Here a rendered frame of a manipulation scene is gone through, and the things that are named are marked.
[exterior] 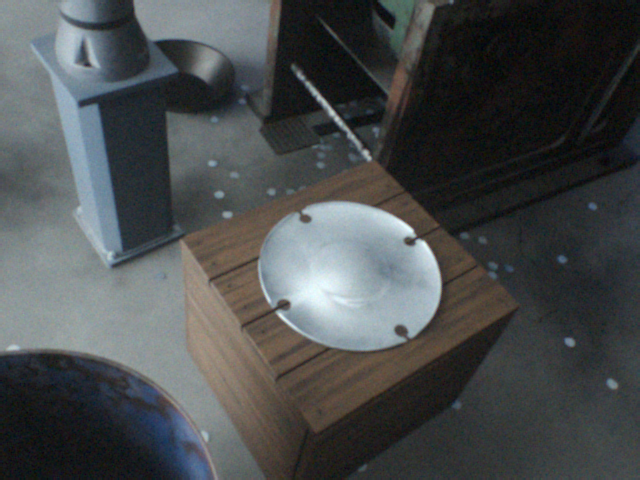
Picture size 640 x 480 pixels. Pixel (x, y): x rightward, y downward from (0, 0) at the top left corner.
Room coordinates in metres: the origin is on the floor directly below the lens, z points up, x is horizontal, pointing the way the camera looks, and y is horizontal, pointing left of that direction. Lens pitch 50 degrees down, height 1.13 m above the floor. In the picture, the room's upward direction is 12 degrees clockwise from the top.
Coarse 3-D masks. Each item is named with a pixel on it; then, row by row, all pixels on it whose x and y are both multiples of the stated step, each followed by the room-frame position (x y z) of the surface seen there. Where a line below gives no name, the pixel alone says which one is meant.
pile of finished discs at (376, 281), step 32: (288, 224) 0.69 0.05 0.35; (320, 224) 0.70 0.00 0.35; (352, 224) 0.72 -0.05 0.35; (384, 224) 0.74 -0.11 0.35; (288, 256) 0.62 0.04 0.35; (320, 256) 0.63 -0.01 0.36; (352, 256) 0.65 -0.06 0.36; (384, 256) 0.67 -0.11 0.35; (416, 256) 0.68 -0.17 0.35; (288, 288) 0.56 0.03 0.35; (320, 288) 0.57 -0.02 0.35; (352, 288) 0.58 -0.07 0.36; (384, 288) 0.60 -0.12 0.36; (416, 288) 0.61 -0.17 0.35; (288, 320) 0.51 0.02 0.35; (320, 320) 0.52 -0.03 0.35; (352, 320) 0.53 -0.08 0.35; (384, 320) 0.54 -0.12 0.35; (416, 320) 0.55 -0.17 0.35
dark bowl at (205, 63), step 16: (160, 48) 1.50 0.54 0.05; (176, 48) 1.52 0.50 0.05; (192, 48) 1.53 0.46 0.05; (208, 48) 1.54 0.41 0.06; (176, 64) 1.49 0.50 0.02; (192, 64) 1.50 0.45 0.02; (208, 64) 1.50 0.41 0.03; (224, 64) 1.49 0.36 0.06; (176, 80) 1.44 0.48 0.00; (192, 80) 1.46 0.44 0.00; (208, 80) 1.47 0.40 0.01; (224, 80) 1.44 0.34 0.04; (176, 96) 1.38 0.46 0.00; (192, 96) 1.39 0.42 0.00; (208, 96) 1.41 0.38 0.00; (176, 112) 1.30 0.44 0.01
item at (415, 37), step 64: (448, 0) 1.00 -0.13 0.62; (512, 0) 1.09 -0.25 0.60; (576, 0) 1.20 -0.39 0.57; (448, 64) 1.03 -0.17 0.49; (512, 64) 1.14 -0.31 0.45; (576, 64) 1.29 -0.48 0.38; (384, 128) 1.00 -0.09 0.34; (448, 128) 1.09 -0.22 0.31; (512, 128) 1.22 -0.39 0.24; (576, 128) 1.37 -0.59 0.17; (448, 192) 1.13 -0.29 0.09; (512, 192) 1.24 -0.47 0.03
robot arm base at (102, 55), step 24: (72, 24) 0.84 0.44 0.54; (96, 24) 0.84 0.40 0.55; (120, 24) 0.87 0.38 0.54; (72, 48) 0.84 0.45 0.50; (96, 48) 0.84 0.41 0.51; (120, 48) 0.86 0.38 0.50; (144, 48) 0.91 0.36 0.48; (72, 72) 0.83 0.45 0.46; (96, 72) 0.82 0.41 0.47; (120, 72) 0.84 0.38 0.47
